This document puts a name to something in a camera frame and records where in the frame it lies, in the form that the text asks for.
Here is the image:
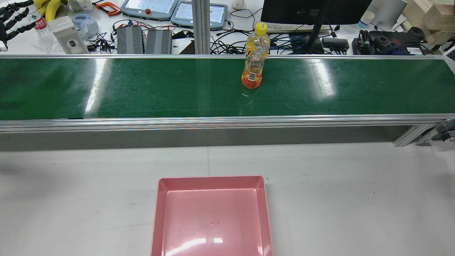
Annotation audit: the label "aluminium profile post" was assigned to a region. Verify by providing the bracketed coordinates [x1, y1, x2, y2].
[191, 0, 211, 54]

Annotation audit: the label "orange juice bottle yellow cap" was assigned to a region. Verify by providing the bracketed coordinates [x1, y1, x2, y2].
[241, 22, 271, 89]

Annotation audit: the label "coiled black cable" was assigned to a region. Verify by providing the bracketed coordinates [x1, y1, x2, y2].
[359, 30, 371, 54]

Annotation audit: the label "grey packaged device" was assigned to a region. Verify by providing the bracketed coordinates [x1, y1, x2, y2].
[48, 16, 89, 54]

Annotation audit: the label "blue headphones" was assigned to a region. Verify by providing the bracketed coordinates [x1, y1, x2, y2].
[72, 14, 99, 38]

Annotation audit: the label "white keyboard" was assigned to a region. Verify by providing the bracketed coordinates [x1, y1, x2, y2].
[265, 23, 333, 34]

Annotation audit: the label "pink plastic basket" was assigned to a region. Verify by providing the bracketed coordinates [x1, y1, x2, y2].
[150, 175, 274, 256]

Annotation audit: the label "black finned box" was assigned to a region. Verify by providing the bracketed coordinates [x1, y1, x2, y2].
[145, 28, 173, 54]
[117, 26, 144, 54]

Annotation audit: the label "wooden box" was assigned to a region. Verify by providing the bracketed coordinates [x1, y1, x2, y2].
[402, 0, 455, 45]

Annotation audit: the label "black power adapter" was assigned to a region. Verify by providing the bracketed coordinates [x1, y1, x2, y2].
[322, 37, 350, 54]

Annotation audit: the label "yellow banana toy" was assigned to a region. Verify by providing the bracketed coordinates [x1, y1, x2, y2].
[34, 0, 69, 22]

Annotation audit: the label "black Huawei monitor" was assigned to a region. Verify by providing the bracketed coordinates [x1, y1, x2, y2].
[261, 0, 373, 54]

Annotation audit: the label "black machine base part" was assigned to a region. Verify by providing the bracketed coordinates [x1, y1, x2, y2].
[352, 28, 427, 55]

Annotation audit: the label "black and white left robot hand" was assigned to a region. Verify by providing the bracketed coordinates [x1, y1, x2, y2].
[0, 0, 35, 52]

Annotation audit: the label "black cable tangle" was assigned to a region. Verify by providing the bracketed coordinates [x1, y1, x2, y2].
[87, 31, 116, 53]
[210, 9, 263, 55]

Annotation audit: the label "water bottle red label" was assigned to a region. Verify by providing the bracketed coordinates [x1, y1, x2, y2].
[27, 5, 50, 36]

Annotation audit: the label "conveyor roller end disc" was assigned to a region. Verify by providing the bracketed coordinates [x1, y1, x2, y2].
[435, 119, 455, 143]

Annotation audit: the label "orange clamp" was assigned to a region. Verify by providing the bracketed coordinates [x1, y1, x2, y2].
[93, 1, 121, 17]

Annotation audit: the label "green conveyor belt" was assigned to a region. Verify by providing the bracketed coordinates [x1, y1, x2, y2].
[0, 54, 455, 147]

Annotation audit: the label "grey teach pendant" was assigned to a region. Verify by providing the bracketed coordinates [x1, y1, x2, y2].
[171, 1, 228, 31]
[120, 0, 179, 21]

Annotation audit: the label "striped paper cup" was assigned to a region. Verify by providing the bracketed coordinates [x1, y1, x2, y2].
[358, 11, 376, 29]

